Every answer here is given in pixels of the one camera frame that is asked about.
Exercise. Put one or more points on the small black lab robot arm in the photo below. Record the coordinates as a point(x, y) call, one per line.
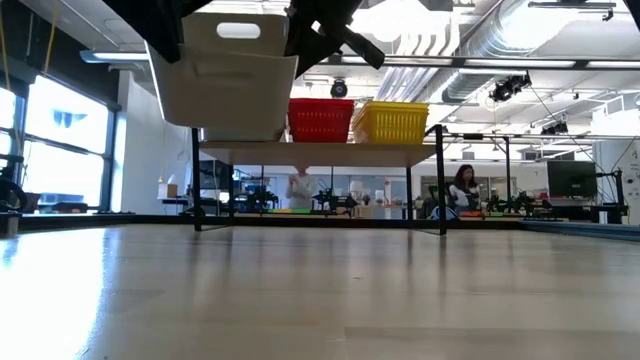
point(260, 198)
point(520, 203)
point(332, 201)

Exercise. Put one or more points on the black aluminium table frame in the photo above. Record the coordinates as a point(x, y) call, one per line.
point(300, 220)

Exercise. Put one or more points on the black ceiling fixture cluster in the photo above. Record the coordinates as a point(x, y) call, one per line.
point(555, 128)
point(510, 87)

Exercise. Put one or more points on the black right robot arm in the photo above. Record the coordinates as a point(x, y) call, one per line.
point(637, 10)

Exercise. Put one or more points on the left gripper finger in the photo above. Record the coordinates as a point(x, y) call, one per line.
point(307, 52)
point(362, 47)

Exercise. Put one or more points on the ribbed silver ceiling pipes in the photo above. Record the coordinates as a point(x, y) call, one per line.
point(405, 82)

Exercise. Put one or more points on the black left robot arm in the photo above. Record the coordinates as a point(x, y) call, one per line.
point(150, 25)

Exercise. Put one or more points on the black ceiling camera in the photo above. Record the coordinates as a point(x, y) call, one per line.
point(339, 89)

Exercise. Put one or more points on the black computer monitor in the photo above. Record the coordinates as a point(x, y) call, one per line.
point(571, 179)

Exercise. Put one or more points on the wooden shelf with black legs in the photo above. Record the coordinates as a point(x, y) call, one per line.
point(320, 154)

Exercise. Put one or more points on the silver ventilation duct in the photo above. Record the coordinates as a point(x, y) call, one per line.
point(480, 45)

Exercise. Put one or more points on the cardboard box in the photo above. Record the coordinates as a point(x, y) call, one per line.
point(167, 190)

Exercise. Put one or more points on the long ceiling light fixture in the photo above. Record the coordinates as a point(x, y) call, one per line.
point(500, 63)

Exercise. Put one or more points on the person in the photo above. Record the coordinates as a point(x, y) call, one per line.
point(300, 192)
point(464, 192)

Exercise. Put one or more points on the grey plastic basket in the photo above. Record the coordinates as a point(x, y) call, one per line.
point(240, 135)
point(225, 95)

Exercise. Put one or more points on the large bright window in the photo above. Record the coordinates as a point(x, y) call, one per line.
point(65, 130)

